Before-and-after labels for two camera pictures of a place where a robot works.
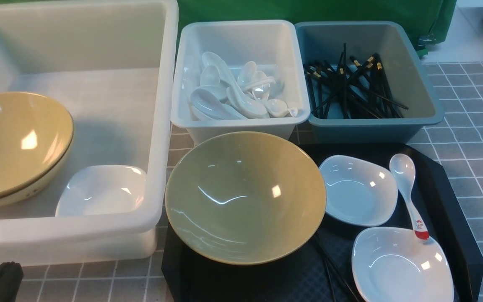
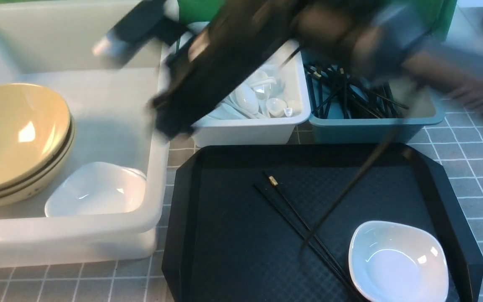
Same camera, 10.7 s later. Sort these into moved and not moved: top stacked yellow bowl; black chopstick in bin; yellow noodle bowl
Moved: yellow noodle bowl
Not moved: black chopstick in bin; top stacked yellow bowl
